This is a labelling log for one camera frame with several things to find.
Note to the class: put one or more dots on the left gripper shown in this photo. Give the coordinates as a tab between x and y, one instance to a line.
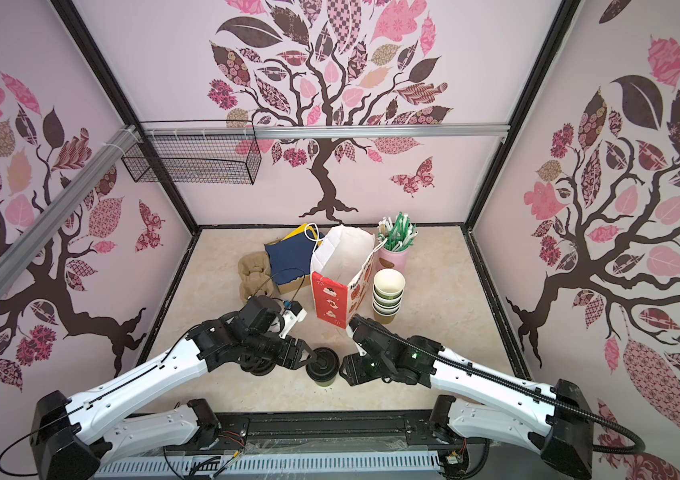
284	361

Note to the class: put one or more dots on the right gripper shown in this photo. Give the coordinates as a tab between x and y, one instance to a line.
355	374

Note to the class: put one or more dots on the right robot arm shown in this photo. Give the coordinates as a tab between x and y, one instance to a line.
477	402

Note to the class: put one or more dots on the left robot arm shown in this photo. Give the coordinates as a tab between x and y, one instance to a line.
72	437

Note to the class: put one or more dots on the stack of black lids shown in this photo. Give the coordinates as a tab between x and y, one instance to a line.
256	366

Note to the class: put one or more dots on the stack of paper cups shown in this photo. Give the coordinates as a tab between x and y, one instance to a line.
388	290

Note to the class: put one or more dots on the pink straw holder cup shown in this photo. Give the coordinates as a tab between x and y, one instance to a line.
396	260

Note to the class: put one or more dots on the navy napkin stack box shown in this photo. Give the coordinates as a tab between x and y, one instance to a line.
290	257

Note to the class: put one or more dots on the white red paper bag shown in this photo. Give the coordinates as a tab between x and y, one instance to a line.
341	268

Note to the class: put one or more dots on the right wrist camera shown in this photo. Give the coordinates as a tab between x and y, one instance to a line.
363	333

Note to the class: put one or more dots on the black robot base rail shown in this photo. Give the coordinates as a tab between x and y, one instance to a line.
337	432

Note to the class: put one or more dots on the white cable duct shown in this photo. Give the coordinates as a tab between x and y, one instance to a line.
270	466

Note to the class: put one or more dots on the black wire basket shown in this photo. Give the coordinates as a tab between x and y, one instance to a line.
216	154

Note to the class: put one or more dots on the aluminium rail back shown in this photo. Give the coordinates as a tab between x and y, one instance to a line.
323	132

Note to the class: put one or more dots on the aluminium rail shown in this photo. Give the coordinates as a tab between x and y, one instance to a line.
21	253
323	132

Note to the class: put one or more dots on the aluminium rail left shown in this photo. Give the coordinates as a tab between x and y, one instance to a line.
21	253

